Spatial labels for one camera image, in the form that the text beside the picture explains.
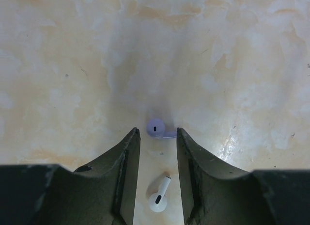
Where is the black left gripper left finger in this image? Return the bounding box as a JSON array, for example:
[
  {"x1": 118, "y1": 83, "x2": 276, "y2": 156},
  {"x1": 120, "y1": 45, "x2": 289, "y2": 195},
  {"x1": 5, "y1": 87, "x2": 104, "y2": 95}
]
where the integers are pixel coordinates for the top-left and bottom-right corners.
[{"x1": 0, "y1": 128, "x2": 140, "y2": 225}]

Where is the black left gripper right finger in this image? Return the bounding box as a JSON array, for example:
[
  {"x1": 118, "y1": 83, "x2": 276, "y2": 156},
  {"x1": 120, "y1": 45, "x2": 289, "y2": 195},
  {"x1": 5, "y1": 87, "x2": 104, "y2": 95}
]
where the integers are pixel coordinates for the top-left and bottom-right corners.
[{"x1": 176, "y1": 128, "x2": 310, "y2": 225}]

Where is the purple earbud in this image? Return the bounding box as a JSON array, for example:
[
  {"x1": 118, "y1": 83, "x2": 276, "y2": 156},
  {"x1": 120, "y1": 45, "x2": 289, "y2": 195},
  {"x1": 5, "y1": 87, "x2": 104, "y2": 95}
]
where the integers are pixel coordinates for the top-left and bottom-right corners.
[{"x1": 146, "y1": 118, "x2": 177, "y2": 139}]

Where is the white earbud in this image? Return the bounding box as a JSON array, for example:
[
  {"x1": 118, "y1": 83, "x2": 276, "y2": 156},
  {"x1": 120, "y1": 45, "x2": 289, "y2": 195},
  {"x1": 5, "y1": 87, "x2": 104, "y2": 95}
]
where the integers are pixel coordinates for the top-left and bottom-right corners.
[{"x1": 149, "y1": 176, "x2": 171, "y2": 213}]

